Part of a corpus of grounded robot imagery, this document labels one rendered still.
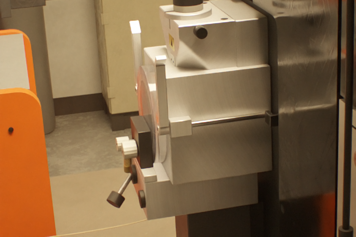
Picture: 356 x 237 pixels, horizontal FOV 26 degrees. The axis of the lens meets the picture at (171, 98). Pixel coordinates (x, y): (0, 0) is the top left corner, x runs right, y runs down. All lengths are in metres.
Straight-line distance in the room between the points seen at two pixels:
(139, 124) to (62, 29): 3.48
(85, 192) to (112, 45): 2.18
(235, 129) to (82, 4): 3.51
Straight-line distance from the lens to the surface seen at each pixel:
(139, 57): 0.73
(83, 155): 3.73
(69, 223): 1.58
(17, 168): 1.05
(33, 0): 0.61
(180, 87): 0.63
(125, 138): 0.70
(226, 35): 0.64
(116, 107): 3.92
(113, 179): 1.75
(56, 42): 4.17
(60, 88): 4.24
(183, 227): 0.73
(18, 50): 1.23
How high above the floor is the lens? 1.44
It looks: 19 degrees down
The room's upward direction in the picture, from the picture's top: 3 degrees counter-clockwise
